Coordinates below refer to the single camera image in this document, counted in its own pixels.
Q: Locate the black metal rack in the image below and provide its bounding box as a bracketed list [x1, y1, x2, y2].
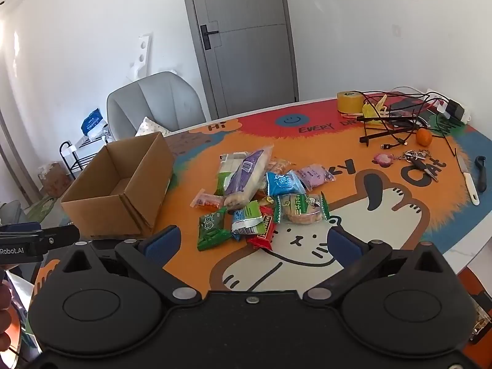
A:
[58, 134, 113, 180]

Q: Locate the black peeler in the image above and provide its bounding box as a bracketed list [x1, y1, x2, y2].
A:
[473, 156, 488, 193]

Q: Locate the yellow plastic bag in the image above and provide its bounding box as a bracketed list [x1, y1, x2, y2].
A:
[361, 95, 390, 121]

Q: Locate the green and blue snack packet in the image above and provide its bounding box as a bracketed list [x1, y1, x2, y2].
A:
[231, 200, 267, 236]

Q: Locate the black door handle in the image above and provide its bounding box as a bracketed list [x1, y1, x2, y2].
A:
[199, 24, 219, 50]

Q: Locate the clear white green snack packet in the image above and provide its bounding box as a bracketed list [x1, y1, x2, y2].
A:
[214, 153, 250, 196]

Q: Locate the small red-orange snack packet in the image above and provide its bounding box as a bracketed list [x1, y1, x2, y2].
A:
[191, 188, 226, 210]

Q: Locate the clear green-edged cracker packet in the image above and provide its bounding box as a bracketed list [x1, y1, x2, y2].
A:
[275, 192, 331, 224]

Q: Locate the yellow tape roll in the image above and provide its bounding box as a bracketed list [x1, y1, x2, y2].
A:
[337, 91, 366, 115]

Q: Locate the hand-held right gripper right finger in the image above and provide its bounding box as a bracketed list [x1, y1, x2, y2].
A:
[303, 226, 451, 307]

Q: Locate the lilac snack packet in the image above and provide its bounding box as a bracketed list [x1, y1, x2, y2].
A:
[296, 164, 336, 192]

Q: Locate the person's left hand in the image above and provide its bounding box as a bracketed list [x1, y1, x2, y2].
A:
[0, 271, 12, 351]

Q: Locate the grey door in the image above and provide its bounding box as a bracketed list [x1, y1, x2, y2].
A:
[179, 0, 300, 122]

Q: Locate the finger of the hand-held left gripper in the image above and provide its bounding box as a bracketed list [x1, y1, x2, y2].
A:
[0, 222, 42, 236]
[38, 225, 81, 248]

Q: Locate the blue and white packet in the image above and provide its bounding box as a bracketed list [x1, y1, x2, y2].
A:
[79, 108, 109, 137]

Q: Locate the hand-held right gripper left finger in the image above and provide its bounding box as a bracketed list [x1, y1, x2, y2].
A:
[59, 225, 203, 307]

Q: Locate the long purple snack packet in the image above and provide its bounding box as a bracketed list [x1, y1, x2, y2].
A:
[223, 146, 274, 209]

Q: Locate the black charger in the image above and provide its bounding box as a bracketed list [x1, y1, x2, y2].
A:
[445, 99, 466, 118]

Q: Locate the white power strip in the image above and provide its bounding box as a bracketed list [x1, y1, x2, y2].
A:
[426, 89, 473, 125]

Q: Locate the grey chair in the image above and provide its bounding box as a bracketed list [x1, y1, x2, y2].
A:
[106, 71, 207, 141]

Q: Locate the red snack packet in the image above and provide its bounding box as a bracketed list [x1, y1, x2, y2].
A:
[246, 205, 278, 250]

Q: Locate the small brown cardboard box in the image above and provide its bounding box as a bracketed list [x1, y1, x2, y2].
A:
[38, 162, 72, 197]

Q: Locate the bunch of keys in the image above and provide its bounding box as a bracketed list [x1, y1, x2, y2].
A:
[395, 149, 439, 182]

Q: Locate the black folding stand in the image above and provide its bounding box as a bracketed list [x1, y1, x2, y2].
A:
[356, 102, 439, 147]

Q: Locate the orange biscuit packet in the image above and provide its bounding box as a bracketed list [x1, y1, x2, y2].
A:
[269, 158, 293, 174]

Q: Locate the white foam board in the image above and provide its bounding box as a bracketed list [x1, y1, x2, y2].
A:
[128, 32, 152, 82]

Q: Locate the orange cat printed table mat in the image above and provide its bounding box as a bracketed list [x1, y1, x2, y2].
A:
[27, 96, 492, 354]

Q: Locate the green floor mat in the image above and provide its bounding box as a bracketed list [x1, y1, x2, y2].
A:
[28, 195, 63, 224]

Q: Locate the white-handled knife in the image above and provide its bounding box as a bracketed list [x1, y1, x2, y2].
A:
[456, 153, 481, 205]

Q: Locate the dark green snack packet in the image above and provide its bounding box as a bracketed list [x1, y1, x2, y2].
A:
[197, 207, 232, 252]

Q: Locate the white dotted cushion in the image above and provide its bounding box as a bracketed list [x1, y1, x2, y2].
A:
[135, 116, 170, 137]

